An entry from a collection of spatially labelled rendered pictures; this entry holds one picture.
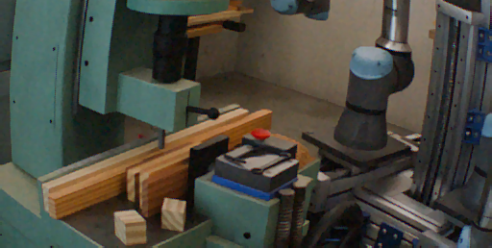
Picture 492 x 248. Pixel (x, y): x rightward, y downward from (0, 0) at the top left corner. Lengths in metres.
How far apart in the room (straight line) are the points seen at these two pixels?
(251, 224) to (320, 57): 3.83
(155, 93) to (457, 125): 0.78
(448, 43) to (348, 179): 0.45
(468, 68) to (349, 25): 3.17
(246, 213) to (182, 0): 0.33
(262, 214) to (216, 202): 0.08
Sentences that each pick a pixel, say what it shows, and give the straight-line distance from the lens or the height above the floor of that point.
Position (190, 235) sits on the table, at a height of 0.89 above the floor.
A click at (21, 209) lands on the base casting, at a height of 0.79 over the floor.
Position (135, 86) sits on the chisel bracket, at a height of 1.06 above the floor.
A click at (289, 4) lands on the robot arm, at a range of 1.80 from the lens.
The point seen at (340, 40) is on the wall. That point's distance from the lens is 4.75.
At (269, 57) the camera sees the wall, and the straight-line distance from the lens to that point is 5.09.
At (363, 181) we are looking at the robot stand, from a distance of 1.77.
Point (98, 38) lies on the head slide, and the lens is 1.20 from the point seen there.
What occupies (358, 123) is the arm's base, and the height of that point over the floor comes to 0.88.
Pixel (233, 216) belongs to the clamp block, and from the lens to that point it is 1.09.
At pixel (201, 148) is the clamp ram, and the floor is 0.99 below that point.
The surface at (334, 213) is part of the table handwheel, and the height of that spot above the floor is 0.95.
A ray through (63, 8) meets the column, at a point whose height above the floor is 1.19.
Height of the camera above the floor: 1.41
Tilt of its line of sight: 18 degrees down
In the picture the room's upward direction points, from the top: 7 degrees clockwise
